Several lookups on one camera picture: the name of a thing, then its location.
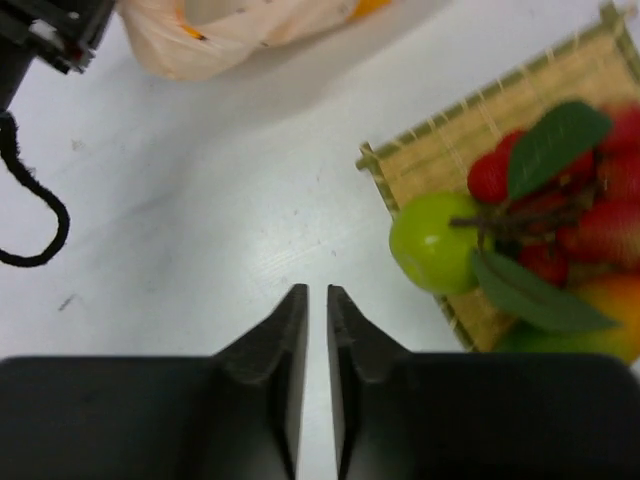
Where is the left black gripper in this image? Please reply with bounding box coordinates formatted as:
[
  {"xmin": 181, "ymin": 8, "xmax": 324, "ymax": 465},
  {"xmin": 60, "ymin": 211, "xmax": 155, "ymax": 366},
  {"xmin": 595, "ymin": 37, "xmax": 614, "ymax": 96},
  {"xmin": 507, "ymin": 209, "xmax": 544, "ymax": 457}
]
[{"xmin": 1, "ymin": 0, "xmax": 116, "ymax": 110}]

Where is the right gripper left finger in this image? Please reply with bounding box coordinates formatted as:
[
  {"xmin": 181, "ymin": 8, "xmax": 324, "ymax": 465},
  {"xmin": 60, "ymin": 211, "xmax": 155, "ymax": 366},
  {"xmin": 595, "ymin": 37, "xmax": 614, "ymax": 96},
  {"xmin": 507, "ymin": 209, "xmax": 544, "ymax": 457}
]
[{"xmin": 1, "ymin": 284, "xmax": 308, "ymax": 479}]

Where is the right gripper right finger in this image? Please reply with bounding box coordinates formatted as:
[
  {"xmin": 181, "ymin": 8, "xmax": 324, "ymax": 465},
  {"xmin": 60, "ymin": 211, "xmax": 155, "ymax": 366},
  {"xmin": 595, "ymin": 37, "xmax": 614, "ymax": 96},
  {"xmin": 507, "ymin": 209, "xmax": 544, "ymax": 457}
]
[{"xmin": 327, "ymin": 285, "xmax": 639, "ymax": 479}]

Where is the translucent plastic bag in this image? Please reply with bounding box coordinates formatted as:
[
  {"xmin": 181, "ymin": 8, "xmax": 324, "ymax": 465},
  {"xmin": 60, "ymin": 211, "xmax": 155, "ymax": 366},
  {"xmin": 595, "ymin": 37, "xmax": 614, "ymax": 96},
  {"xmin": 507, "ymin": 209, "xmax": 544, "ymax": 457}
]
[{"xmin": 116, "ymin": 0, "xmax": 390, "ymax": 81}]

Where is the green fake pear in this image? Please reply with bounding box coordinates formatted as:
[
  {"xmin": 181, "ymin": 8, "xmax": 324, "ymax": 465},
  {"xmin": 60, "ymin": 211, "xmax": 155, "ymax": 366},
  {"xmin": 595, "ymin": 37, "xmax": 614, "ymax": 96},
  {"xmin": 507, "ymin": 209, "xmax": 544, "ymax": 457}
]
[{"xmin": 389, "ymin": 192, "xmax": 480, "ymax": 295}]

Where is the orange fake fruit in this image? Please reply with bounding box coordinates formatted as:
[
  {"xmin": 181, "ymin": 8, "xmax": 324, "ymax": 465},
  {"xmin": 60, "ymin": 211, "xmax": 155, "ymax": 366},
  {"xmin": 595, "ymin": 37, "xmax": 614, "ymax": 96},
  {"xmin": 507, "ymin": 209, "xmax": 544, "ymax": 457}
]
[{"xmin": 493, "ymin": 272, "xmax": 639, "ymax": 365}]

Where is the red fake fruit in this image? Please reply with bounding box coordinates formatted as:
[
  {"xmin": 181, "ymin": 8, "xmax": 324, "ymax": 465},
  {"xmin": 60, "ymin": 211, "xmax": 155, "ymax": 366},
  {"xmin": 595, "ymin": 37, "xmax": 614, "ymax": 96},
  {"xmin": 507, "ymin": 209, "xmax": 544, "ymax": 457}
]
[{"xmin": 449, "ymin": 99, "xmax": 640, "ymax": 334}]

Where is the yellow woven bamboo mat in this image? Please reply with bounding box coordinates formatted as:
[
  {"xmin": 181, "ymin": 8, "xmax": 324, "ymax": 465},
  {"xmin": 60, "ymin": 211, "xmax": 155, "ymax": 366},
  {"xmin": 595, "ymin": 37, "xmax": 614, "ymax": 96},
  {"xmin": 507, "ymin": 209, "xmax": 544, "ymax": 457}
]
[{"xmin": 354, "ymin": 0, "xmax": 640, "ymax": 354}]

